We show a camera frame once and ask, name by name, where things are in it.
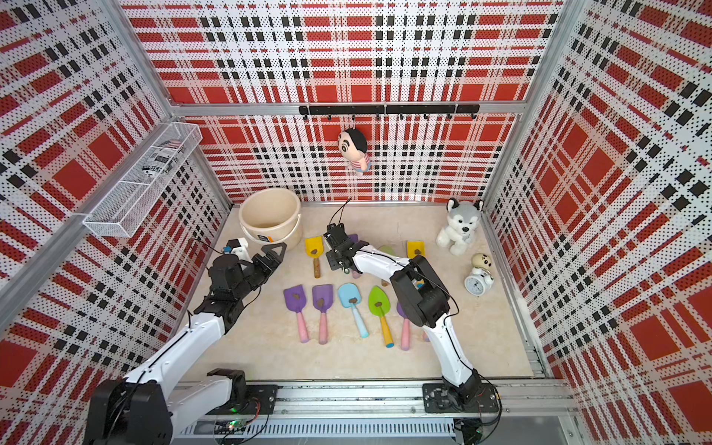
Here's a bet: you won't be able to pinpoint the cartoon boy plush doll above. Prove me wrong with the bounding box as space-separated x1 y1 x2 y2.
337 128 371 174

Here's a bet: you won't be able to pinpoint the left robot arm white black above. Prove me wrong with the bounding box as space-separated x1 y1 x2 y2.
83 240 287 444

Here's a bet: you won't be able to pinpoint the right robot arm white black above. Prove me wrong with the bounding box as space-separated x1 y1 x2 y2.
324 222 502 412

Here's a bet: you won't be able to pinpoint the skull alarm clock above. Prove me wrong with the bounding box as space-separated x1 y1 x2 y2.
464 253 494 297

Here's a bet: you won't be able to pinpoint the can on shelf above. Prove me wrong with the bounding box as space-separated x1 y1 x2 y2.
142 139 183 178

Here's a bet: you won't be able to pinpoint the green pointed trowel yellow handle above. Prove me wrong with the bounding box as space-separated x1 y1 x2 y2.
368 287 394 348

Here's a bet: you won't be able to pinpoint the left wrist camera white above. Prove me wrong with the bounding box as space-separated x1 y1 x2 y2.
222 237 250 261

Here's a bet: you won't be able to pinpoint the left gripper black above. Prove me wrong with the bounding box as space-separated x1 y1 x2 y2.
233 242 287 300

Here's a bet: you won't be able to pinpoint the husky plush toy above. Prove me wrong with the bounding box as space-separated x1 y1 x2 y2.
436 198 484 256

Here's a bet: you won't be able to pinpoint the yellow trowel wooden handle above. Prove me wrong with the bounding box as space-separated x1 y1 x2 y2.
305 237 324 279

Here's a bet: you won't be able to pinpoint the clear wall shelf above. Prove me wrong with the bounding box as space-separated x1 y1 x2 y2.
83 122 202 238

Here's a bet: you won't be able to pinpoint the cream plastic bucket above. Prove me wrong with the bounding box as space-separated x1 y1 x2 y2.
238 188 302 250

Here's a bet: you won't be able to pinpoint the purple pointed trowel pink handle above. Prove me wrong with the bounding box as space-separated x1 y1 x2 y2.
397 302 411 352

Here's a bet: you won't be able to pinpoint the light blue trowel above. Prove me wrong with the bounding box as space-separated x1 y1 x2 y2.
337 283 369 339

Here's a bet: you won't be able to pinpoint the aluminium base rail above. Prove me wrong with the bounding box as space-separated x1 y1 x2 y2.
174 378 586 444

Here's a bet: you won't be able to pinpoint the purple square trowel far left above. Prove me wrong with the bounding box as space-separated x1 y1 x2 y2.
283 285 310 343

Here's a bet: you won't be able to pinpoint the black hook rail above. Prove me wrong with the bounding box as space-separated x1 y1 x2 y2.
298 104 481 118

